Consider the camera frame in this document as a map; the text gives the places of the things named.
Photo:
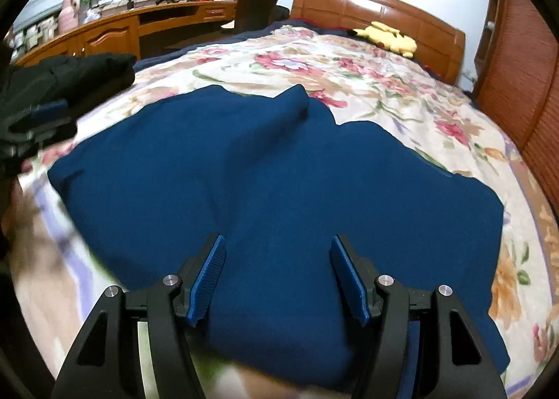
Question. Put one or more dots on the navy bed sheet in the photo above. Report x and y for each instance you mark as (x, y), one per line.
(196, 52)

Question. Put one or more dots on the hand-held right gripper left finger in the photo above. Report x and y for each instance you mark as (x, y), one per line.
(207, 281)

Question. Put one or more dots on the wooden open bookshelf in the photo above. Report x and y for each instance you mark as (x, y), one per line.
(491, 23)

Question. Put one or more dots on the wooden desk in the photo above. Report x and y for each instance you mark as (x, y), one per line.
(109, 39)

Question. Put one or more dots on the yellow plush toy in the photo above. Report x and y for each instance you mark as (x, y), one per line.
(388, 39)

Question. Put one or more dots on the dark brown chair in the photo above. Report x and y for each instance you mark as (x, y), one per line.
(257, 6)

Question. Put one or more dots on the blue suit jacket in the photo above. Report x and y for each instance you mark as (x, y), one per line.
(279, 172)

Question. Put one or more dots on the black clothing pile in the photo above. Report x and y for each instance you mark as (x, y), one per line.
(78, 71)

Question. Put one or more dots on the wooden louvered wardrobe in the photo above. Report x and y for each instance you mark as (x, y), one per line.
(533, 76)

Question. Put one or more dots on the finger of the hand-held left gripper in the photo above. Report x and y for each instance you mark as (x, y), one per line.
(48, 110)
(48, 132)

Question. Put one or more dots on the floral blanket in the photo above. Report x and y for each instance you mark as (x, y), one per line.
(384, 89)

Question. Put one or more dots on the wooden bed headboard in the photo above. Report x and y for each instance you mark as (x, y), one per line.
(393, 10)

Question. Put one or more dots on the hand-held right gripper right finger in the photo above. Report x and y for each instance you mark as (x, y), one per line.
(349, 281)

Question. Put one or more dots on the pink plush toy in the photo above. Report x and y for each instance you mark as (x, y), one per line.
(69, 15)

